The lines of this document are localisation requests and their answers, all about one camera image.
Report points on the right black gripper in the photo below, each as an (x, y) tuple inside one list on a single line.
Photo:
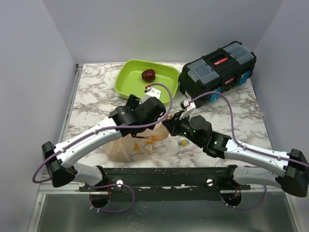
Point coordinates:
[(173, 124)]

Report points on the orange plastic bag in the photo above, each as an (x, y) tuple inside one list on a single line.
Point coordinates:
[(130, 149)]

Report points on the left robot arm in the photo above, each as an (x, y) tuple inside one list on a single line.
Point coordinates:
[(61, 160)]

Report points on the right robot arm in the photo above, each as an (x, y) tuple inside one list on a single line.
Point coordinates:
[(286, 170)]

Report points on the red fake apple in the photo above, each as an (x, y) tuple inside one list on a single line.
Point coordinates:
[(148, 75)]

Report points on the hex key set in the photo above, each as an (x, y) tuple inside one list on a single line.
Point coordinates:
[(184, 143)]

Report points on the green plastic tray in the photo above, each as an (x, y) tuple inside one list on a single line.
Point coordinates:
[(129, 80)]

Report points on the black toolbox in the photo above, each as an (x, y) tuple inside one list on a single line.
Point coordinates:
[(225, 68)]

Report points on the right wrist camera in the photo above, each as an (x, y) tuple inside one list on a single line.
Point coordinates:
[(188, 107)]

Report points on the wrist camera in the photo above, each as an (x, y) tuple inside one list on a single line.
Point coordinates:
[(150, 92), (188, 107)]

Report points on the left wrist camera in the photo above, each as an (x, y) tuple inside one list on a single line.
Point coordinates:
[(150, 92)]

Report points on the black mounting rail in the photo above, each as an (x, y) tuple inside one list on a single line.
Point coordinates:
[(167, 184)]

